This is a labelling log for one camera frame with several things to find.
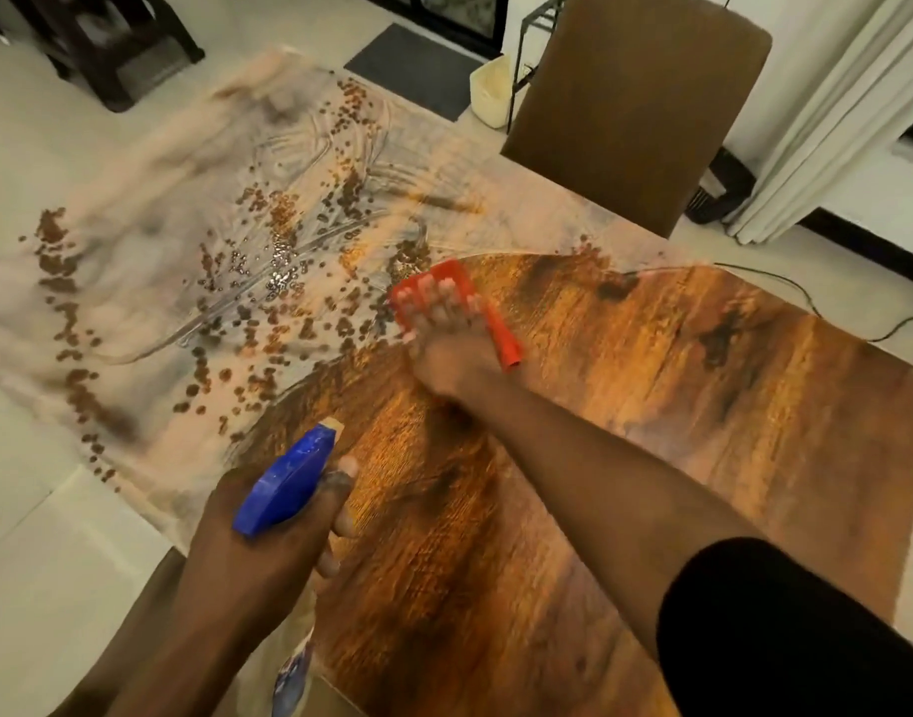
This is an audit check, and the brown upholstered chair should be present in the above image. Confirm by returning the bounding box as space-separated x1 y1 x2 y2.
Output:
501 0 773 239

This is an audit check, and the cream plastic bin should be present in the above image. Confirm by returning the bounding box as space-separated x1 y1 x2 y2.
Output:
469 54 533 131

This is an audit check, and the dark wooden furniture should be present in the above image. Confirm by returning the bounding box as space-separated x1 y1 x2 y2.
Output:
0 0 207 114

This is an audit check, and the blue trigger spray bottle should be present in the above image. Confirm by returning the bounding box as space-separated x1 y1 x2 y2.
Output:
232 418 345 717

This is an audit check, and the black framed glass door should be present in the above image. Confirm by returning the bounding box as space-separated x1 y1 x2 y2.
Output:
352 0 511 60

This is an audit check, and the white curtain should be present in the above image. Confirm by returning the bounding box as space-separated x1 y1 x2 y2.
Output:
725 0 913 245

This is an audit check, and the black sleeve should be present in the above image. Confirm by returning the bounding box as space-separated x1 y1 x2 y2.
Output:
656 537 913 717

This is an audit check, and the black metal stand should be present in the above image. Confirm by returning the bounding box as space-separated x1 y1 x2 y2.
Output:
506 0 569 135

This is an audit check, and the person's left forearm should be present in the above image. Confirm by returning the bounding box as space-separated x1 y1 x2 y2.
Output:
49 548 311 717

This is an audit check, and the grey door mat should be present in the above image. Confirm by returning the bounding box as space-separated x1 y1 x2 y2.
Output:
344 22 487 123

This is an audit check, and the person's right hand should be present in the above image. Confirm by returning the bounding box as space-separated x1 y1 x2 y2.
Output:
393 276 504 402

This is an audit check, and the person's right forearm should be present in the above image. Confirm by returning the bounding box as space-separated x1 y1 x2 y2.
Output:
445 369 771 659

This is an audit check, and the person's left hand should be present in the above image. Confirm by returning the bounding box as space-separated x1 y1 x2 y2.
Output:
171 454 362 650

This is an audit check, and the black appliance base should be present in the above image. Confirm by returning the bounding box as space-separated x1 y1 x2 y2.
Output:
684 146 758 226

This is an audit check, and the black cable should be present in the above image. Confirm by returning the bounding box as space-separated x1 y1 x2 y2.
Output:
624 262 913 344

